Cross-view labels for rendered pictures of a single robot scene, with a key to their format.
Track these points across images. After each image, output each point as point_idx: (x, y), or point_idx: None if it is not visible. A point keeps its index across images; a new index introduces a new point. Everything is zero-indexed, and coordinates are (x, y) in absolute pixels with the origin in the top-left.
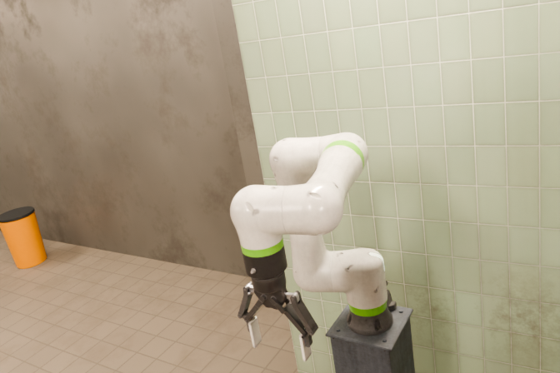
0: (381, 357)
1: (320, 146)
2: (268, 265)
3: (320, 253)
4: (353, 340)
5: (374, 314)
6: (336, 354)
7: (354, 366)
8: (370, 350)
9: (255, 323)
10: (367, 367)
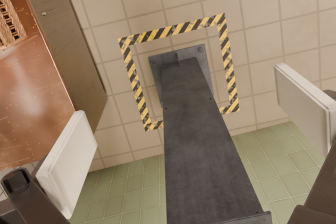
0: (179, 217)
1: None
2: None
3: None
4: (220, 223)
5: None
6: (248, 192)
7: (218, 188)
8: (195, 220)
9: (316, 130)
10: (199, 195)
